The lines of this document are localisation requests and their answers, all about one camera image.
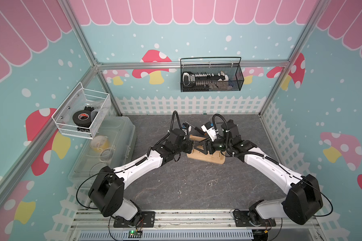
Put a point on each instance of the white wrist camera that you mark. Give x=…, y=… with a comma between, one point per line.
x=186, y=132
x=210, y=130

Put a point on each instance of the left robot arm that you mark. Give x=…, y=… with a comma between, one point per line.
x=107, y=190

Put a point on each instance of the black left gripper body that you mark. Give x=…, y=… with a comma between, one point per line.
x=185, y=147

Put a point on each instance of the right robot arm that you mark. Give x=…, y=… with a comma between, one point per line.
x=303, y=198

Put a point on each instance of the white wire wall basket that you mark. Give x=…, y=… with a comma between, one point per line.
x=81, y=98

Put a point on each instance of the green lit circuit board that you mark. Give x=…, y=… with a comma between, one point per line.
x=135, y=234

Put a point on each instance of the yellow tape roll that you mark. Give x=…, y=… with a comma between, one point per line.
x=99, y=143

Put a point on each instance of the black mesh wall basket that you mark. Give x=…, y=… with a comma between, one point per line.
x=229, y=65

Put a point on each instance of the black tape roll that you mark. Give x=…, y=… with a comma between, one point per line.
x=82, y=118

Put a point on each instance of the clear plastic storage box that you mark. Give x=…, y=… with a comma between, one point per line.
x=122, y=137

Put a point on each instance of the socket set in holder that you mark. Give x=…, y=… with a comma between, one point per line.
x=204, y=81

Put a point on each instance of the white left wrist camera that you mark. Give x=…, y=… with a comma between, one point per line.
x=186, y=132

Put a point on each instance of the wooden jewelry display stand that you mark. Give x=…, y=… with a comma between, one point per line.
x=216, y=157

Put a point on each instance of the orange black nut driver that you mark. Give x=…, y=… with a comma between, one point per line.
x=190, y=127

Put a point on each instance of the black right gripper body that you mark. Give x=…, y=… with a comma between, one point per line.
x=217, y=145

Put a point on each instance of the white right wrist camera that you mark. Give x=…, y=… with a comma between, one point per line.
x=210, y=130

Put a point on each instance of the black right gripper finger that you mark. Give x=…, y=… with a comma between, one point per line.
x=201, y=149
x=200, y=140

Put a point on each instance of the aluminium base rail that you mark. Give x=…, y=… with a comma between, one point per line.
x=193, y=225

